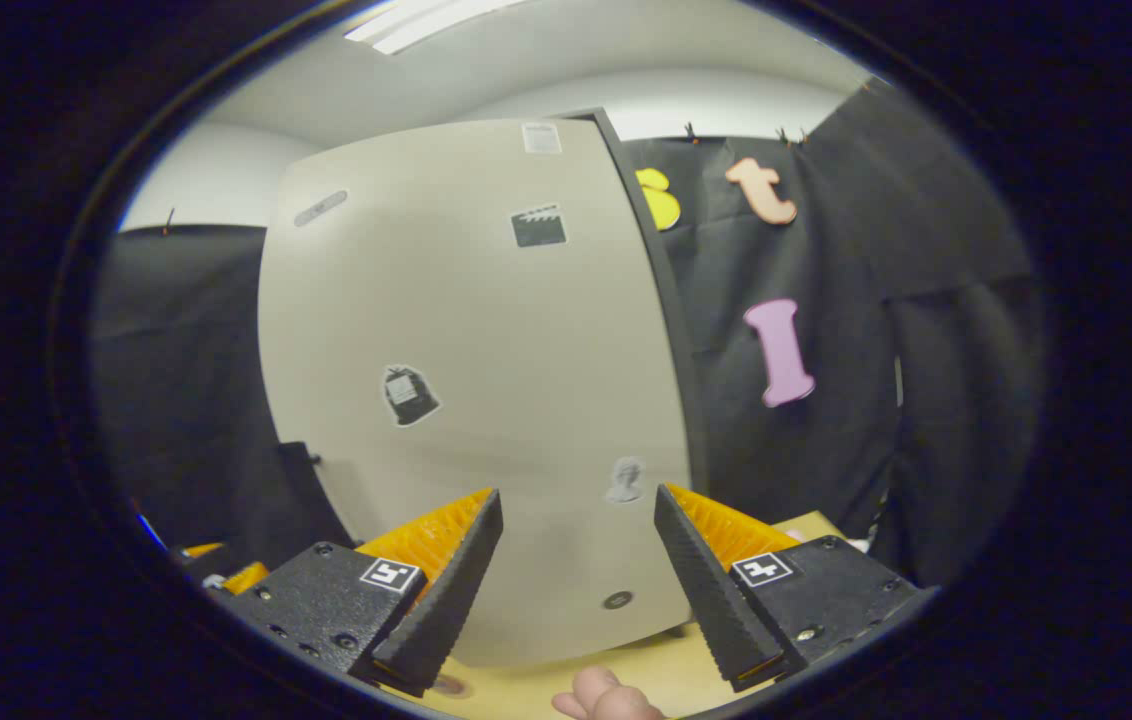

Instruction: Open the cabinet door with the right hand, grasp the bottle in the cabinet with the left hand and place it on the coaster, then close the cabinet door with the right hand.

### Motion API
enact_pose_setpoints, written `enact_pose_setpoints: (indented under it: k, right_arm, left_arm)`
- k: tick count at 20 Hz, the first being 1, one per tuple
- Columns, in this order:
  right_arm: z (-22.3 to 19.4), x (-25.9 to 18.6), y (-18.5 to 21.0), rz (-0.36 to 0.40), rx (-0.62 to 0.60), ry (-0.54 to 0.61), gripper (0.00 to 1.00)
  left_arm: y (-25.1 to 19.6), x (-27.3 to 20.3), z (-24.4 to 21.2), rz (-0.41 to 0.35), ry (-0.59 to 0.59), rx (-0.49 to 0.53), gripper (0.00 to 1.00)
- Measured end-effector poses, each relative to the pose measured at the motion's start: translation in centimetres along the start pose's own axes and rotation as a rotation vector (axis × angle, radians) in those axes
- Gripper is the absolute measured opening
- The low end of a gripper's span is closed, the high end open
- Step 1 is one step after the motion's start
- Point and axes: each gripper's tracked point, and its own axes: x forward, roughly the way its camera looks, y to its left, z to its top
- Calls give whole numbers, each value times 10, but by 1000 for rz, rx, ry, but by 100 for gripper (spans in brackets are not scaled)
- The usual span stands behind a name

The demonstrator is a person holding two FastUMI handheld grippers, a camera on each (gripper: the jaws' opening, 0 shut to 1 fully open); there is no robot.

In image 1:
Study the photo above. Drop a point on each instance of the long ceiling light panel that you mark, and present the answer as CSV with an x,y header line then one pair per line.
x,y
426,20

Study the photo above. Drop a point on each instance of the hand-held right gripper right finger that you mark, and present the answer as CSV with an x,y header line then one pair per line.
x,y
711,600

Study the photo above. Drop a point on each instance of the black backdrop cloth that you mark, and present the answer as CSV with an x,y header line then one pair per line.
x,y
926,400

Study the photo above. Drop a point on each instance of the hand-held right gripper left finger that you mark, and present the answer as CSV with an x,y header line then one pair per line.
x,y
451,600

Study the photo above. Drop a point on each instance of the beige cabinet door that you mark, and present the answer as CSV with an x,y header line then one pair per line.
x,y
476,320

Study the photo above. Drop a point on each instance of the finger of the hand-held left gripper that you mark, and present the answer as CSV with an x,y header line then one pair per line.
x,y
244,578
201,550

